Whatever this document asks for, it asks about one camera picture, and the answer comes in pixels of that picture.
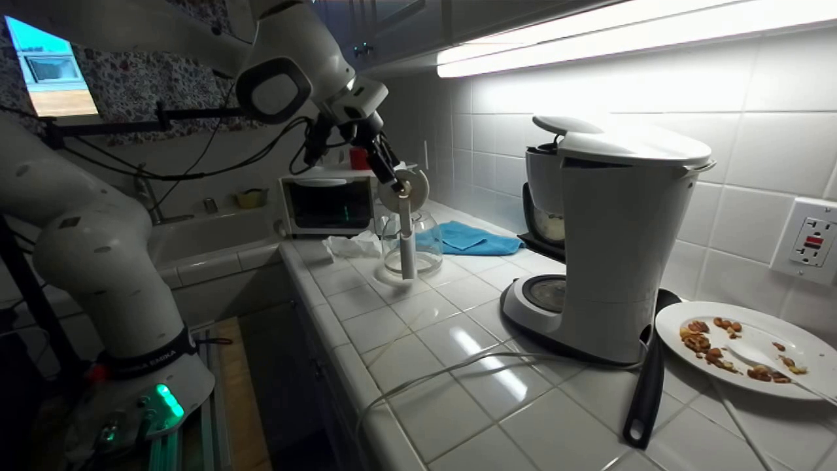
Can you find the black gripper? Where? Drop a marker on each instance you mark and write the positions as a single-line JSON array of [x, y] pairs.
[[381, 145]]

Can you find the white coffee making machine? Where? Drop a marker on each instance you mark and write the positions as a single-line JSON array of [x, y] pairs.
[[619, 236]]

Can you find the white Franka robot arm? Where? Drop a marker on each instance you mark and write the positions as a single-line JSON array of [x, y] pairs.
[[79, 236]]

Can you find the clear plastic wrap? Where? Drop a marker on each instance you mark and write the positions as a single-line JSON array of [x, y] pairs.
[[355, 247]]

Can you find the blue cloth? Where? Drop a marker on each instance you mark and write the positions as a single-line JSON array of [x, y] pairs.
[[462, 236]]

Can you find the yellow dish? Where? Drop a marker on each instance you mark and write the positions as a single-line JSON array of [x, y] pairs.
[[250, 200]]

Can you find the white sink counter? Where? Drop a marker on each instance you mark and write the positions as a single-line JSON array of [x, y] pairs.
[[219, 252]]

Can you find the under-cabinet light strip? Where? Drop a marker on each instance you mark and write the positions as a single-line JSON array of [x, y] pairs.
[[628, 35]]

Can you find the wooden plank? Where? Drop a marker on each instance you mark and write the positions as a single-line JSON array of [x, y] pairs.
[[239, 401]]

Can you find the brown food scraps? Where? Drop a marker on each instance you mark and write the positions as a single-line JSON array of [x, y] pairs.
[[696, 336]]

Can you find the lit monitor screen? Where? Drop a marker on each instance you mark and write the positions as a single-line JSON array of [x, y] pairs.
[[53, 74]]

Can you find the black tripod leg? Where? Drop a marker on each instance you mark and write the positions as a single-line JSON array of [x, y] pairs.
[[35, 306]]

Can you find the white plate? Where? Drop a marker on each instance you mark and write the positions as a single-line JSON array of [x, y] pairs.
[[767, 336]]

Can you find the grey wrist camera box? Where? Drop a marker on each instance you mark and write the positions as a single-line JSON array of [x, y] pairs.
[[367, 98]]

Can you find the wall cabinets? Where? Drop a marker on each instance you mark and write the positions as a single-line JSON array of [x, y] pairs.
[[409, 22]]

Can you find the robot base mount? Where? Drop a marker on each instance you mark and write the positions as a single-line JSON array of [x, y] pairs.
[[139, 409]]

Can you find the white wall outlet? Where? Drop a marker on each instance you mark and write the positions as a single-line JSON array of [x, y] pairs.
[[811, 241]]

